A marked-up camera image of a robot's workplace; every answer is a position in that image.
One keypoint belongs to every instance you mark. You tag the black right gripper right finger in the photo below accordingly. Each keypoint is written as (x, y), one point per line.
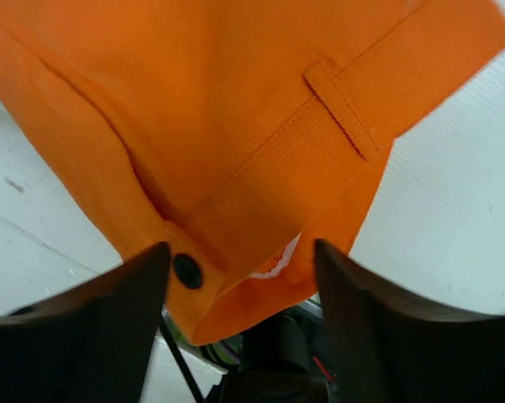
(389, 344)

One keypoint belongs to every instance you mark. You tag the orange trousers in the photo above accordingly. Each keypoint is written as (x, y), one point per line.
(235, 131)

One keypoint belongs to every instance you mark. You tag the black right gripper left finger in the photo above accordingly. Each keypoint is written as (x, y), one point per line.
(91, 343)

